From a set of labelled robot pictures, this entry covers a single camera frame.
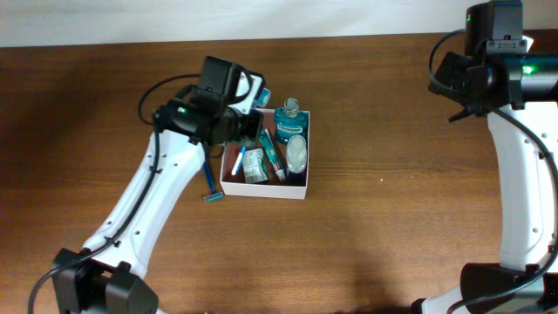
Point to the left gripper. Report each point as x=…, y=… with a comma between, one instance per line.
x=252, y=133

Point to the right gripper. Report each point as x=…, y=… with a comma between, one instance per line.
x=451, y=73

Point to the green toothpaste tube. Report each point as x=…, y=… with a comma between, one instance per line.
x=272, y=154

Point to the blue white toothbrush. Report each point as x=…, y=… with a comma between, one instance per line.
x=262, y=101

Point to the green white soap box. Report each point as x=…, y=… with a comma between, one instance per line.
x=254, y=168

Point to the teal mouthwash bottle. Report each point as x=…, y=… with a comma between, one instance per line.
x=290, y=121

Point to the dark blue pump bottle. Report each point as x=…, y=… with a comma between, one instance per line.
x=297, y=159

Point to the blue disposable razor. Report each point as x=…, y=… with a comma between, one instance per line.
x=213, y=195

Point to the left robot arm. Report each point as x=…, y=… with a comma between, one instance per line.
x=107, y=274

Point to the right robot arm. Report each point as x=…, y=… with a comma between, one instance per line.
x=518, y=95

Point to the pink open cardboard box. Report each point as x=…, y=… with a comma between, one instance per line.
x=274, y=188

